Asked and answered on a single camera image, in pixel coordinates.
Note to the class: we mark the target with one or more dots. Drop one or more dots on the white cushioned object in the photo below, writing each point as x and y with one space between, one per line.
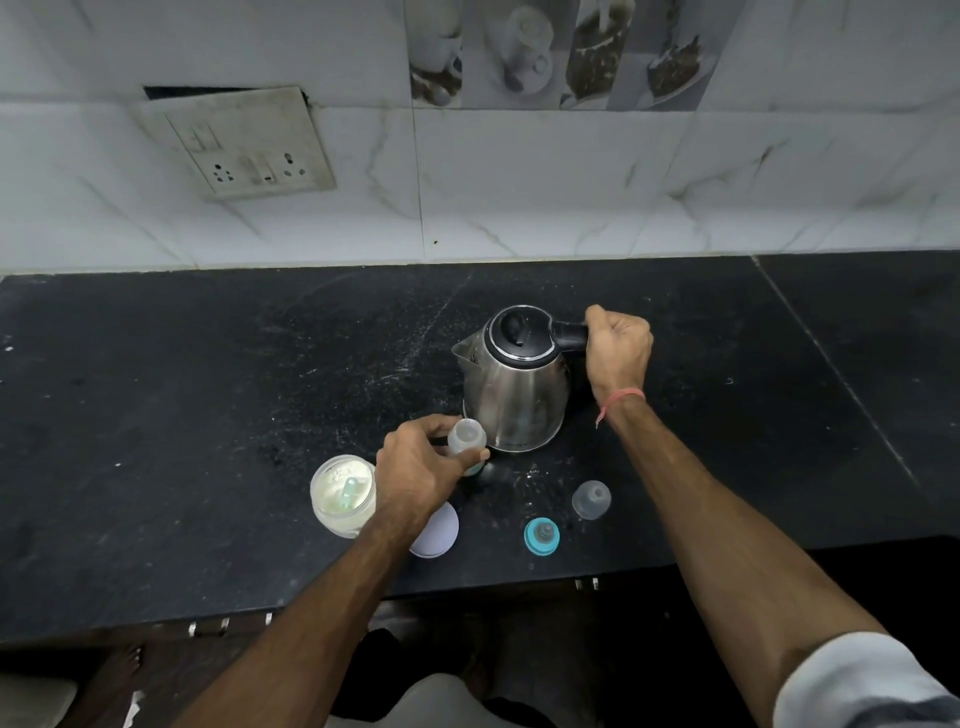
34 705

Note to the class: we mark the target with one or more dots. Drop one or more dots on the person's right hand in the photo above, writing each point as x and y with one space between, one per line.
621 352

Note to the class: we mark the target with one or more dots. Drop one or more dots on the round white jar lid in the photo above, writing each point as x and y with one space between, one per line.
439 536

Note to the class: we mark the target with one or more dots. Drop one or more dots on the person's left thumb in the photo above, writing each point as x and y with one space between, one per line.
469 459

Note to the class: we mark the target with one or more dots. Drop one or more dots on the stainless steel electric kettle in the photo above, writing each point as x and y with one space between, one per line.
514 390

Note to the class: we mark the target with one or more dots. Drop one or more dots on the red thread wrist band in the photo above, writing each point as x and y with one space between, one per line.
622 397

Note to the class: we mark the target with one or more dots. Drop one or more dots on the clear baby bottle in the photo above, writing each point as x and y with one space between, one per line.
466 435

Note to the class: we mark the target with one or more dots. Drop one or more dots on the clear bottle cap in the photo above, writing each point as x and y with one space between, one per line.
592 501

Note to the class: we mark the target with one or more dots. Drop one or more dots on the person's right thumb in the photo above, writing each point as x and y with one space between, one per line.
597 318

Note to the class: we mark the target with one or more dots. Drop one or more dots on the person's left forearm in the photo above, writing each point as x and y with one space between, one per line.
300 637

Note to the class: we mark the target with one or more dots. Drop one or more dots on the person's right forearm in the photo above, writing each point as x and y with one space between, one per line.
720 540

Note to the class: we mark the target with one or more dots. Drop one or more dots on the person's left hand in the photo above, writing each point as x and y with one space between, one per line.
409 480

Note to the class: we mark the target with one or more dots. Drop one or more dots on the white shirt sleeve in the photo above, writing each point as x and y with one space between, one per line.
862 682

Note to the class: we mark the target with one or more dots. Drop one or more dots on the white wall switch socket panel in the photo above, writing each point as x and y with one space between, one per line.
240 146

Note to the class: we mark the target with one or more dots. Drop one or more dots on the glass jar of white powder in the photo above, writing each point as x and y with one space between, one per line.
341 499

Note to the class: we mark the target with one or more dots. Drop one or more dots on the grey shorts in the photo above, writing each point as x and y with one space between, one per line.
442 705

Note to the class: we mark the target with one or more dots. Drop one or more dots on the person's bare foot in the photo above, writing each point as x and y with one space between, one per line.
124 667

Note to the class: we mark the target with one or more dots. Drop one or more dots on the pale green measuring scoop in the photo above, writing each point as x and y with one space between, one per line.
350 496

